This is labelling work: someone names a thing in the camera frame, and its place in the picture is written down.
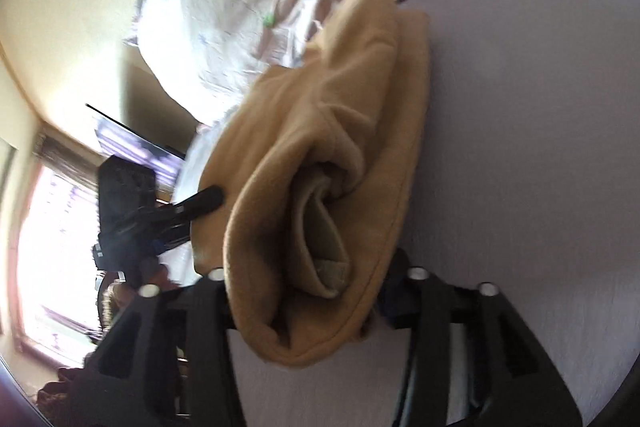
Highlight purple bed sheet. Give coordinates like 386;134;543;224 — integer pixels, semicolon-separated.
224;0;640;427

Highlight black curved television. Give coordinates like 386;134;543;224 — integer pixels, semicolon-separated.
86;104;184;202

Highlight bright window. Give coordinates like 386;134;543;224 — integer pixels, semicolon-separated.
14;133;101;366

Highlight tan long-sleeve shirt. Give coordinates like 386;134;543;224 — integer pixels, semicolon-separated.
191;0;430;367

